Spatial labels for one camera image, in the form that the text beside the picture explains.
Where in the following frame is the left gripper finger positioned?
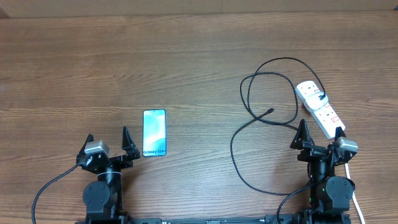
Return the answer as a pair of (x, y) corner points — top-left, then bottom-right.
(79, 134), (94, 155)
(121, 126), (140, 157)

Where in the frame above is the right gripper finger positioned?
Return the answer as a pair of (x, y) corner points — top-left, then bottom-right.
(335, 126), (346, 139)
(290, 119), (313, 150)

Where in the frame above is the Samsung Galaxy smartphone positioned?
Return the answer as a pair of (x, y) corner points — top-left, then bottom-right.
(142, 110), (167, 157)

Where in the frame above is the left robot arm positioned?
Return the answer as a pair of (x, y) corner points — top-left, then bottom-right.
(76, 127), (140, 224)

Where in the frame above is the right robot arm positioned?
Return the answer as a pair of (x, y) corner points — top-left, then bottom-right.
(290, 119), (358, 223)

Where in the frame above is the white USB charger adapter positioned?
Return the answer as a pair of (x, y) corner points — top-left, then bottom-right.
(304, 92), (328, 112)

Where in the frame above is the white power strip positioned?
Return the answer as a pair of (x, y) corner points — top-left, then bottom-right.
(295, 81), (345, 139)

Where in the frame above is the white power strip cord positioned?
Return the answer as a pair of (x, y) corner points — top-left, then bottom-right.
(343, 162), (366, 224)

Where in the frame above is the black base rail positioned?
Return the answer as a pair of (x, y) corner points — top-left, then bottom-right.
(74, 212), (352, 224)

